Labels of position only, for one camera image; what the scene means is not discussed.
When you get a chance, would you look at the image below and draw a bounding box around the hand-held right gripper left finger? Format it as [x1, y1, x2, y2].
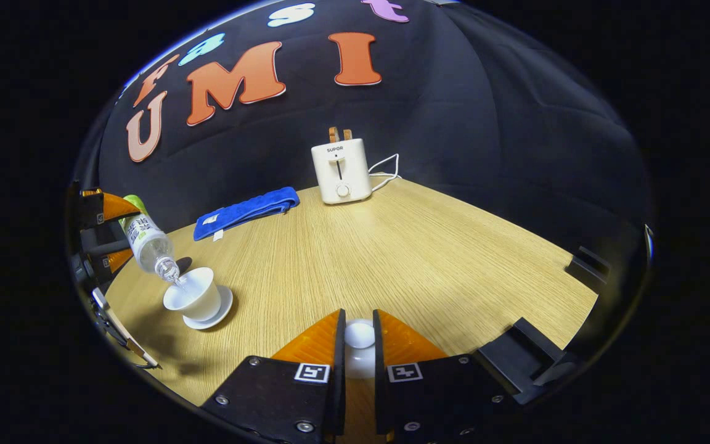
[201, 309, 348, 444]

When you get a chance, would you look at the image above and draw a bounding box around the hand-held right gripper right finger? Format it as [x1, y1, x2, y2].
[372, 310, 516, 444]

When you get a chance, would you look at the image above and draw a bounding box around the clear green-label water bottle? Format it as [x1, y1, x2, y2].
[122, 195, 181, 283]

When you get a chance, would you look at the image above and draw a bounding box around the white teacup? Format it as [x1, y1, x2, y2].
[163, 267, 222, 323]

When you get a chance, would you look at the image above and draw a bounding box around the white saucer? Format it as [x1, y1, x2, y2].
[182, 285, 234, 330]

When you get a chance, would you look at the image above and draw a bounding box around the blue folded towel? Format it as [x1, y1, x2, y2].
[193, 187, 301, 242]

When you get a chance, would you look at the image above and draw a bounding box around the black table clamp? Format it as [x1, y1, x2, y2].
[565, 245, 612, 285]
[475, 318, 569, 405]

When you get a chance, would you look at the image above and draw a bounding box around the cream white toaster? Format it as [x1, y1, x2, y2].
[311, 138, 373, 205]

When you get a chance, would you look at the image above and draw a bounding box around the black backdrop cloth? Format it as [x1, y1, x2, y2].
[71, 0, 653, 290]

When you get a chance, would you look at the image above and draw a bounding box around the thin gripper cable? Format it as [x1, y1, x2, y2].
[91, 287, 159, 370]

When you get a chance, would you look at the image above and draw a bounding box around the white toaster power cable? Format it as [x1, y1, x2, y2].
[367, 154, 403, 192]

